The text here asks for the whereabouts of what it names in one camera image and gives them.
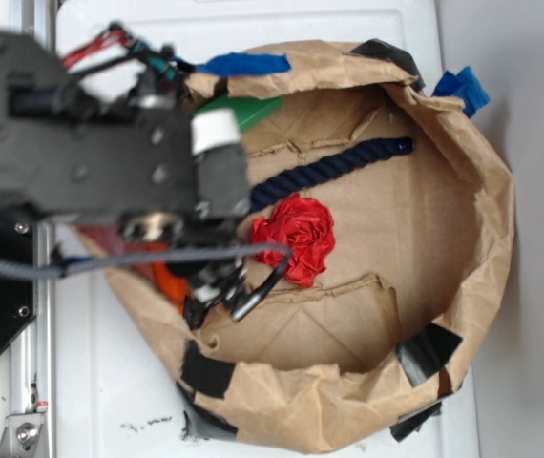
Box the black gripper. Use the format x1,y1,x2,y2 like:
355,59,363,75
121,108,250,247

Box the dark navy rope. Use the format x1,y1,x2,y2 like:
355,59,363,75
247,136,415,210

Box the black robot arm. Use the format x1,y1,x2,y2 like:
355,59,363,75
0,30,250,245

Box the orange toy carrot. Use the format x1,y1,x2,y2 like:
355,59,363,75
151,261,188,315

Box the green plastic block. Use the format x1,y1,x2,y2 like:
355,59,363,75
196,93,283,133

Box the crumpled red paper ball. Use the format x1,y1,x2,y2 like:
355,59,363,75
249,194,336,288

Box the blue tape strip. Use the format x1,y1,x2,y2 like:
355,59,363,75
432,66,491,118
196,52,292,77

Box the brown paper bag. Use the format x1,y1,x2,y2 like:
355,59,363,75
106,40,514,453

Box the grey braided cable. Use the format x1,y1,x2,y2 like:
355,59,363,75
0,241,295,282

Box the aluminium frame rail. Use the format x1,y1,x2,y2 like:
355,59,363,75
0,0,60,457

